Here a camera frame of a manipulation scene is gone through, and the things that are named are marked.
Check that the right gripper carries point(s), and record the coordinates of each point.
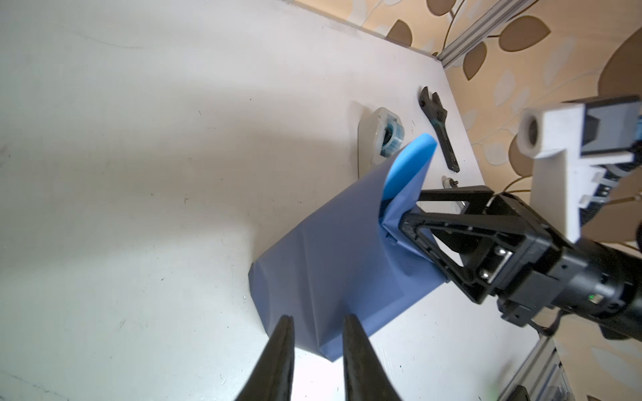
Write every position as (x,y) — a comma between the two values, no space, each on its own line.
(509,252)

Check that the black adjustable wrench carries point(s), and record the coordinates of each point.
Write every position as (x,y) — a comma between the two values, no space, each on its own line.
(431,106)

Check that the red handled ratchet wrench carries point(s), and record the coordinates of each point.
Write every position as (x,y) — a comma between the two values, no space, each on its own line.
(449,183)

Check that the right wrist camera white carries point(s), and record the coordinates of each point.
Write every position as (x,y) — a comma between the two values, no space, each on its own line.
(581,149)

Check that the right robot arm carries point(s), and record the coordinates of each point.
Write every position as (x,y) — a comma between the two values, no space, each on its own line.
(607,292)

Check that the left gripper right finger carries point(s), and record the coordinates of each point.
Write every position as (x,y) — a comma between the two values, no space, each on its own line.
(364,376)

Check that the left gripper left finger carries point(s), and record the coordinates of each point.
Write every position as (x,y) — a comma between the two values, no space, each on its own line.
(273,375)

